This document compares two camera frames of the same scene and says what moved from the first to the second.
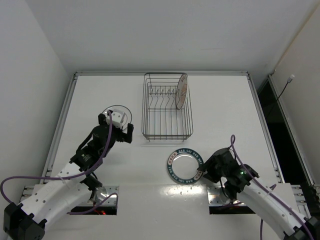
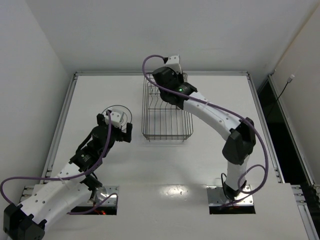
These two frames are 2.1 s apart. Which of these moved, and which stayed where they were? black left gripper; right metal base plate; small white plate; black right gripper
Moved: black right gripper
Stayed: right metal base plate; small white plate; black left gripper
